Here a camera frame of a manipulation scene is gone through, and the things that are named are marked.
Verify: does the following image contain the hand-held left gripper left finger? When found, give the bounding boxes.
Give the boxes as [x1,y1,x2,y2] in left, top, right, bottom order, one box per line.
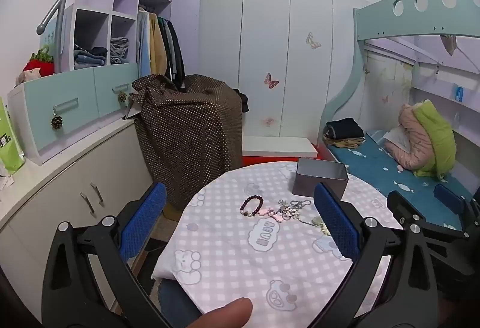
[42,182,173,328]

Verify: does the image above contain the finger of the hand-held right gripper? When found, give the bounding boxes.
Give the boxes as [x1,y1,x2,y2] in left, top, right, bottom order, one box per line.
[386,190,467,239]
[434,183,480,239]

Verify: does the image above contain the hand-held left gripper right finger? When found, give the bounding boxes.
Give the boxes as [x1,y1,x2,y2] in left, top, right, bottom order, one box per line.
[313,182,439,328]

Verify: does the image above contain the pearl necklace with pendant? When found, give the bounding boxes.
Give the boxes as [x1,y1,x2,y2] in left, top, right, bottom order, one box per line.
[300,213,332,236]

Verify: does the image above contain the grey metal tin box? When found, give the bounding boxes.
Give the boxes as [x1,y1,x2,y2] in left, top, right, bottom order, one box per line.
[292,158,349,201]

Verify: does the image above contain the pink charm bracelet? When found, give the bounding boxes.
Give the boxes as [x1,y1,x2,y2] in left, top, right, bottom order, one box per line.
[259,206,299,221]

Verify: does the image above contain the dark beaded bracelet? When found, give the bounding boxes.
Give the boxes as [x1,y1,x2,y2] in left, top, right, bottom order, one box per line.
[240,195,265,218]

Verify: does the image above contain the person's left hand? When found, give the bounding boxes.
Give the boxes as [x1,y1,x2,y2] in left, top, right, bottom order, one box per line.
[186,297,253,328]

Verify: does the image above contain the green blanket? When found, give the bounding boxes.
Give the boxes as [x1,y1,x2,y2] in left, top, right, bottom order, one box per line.
[412,100,457,180]

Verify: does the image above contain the white pillow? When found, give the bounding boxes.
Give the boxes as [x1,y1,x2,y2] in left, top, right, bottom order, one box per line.
[379,125,411,156]

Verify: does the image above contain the tan folded garment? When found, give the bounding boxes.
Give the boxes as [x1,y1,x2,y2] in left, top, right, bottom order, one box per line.
[324,137,366,149]

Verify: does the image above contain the brown polka-dot cloth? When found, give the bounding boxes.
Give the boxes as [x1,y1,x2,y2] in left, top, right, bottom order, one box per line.
[127,74,244,212]

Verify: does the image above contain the white step platform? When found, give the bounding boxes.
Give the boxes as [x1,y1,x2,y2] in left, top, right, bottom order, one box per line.
[242,137,319,158]

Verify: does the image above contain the person's leg in jeans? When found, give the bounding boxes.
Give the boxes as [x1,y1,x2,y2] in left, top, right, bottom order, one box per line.
[157,279,205,328]

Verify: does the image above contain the dark folded garment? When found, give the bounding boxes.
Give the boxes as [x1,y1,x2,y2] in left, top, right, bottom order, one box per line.
[324,118,365,139]

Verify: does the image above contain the pink checked tablecloth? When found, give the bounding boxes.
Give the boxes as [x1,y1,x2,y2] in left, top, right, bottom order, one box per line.
[152,161,404,328]

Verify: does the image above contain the beige cabinet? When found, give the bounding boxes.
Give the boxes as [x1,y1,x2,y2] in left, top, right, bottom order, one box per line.
[0,118,154,314]

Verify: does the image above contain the light green drawer unit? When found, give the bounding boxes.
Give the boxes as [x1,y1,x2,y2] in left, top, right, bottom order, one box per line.
[7,62,141,165]

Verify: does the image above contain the black garment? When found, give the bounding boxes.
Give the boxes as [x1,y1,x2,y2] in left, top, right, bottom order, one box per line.
[234,88,250,113]

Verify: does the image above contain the brown hanging ornament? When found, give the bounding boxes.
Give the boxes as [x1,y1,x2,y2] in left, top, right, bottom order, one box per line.
[440,35,457,56]

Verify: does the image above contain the green paper bag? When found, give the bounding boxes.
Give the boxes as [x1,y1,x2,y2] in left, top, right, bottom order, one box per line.
[0,97,26,175]

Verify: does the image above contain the dark hanging clothes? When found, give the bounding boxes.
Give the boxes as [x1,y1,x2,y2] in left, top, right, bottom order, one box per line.
[157,17,185,89]

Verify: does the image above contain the folded blue clothes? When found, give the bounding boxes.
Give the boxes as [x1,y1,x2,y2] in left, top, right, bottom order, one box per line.
[74,47,107,70]

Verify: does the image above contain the folded grey clothes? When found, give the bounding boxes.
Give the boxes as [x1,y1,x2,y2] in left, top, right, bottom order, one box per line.
[110,36,129,64]

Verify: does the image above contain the light blue hanging shirt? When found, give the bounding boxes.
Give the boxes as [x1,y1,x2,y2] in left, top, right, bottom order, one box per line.
[137,11,152,77]

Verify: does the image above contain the tan hanging coat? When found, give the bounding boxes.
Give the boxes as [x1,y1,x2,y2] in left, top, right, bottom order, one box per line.
[148,13,168,75]

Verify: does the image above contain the beige plush toy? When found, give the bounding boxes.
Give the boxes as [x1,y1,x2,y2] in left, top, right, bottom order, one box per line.
[15,67,41,86]

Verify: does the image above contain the red strawberry plush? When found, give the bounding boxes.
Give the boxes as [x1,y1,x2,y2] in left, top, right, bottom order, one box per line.
[23,45,54,77]

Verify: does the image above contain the white wardrobe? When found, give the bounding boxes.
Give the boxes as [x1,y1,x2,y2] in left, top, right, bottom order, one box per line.
[197,0,370,139]

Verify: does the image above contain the metal cabinet handle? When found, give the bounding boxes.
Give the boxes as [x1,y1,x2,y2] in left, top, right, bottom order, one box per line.
[91,182,105,206]
[80,192,95,216]

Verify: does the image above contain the light green bunk bed frame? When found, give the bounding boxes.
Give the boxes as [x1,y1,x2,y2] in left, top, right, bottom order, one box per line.
[322,0,480,149]

